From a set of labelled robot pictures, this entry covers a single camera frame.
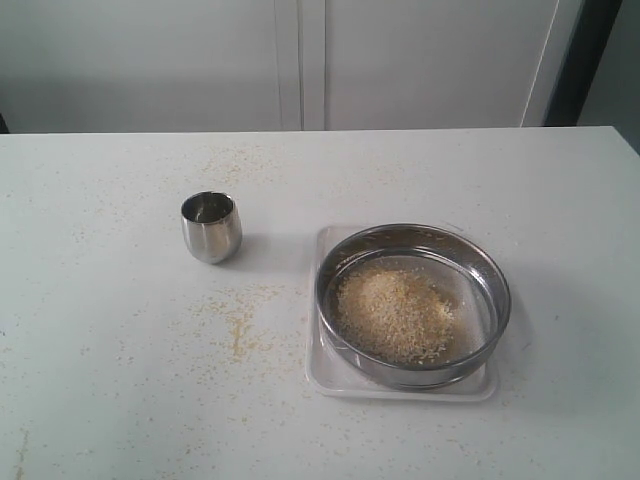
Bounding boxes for white plastic tray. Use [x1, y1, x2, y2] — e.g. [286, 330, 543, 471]
[306, 223, 511, 401]

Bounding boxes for round steel mesh sieve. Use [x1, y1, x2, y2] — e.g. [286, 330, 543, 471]
[307, 223, 512, 398]

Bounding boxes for stainless steel cup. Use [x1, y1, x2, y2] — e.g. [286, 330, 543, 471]
[181, 191, 243, 264]

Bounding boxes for white cabinet doors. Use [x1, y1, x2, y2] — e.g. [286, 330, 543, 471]
[1, 1, 581, 133]

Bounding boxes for pile of tan grain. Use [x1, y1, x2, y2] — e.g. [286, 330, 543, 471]
[335, 266, 456, 366]

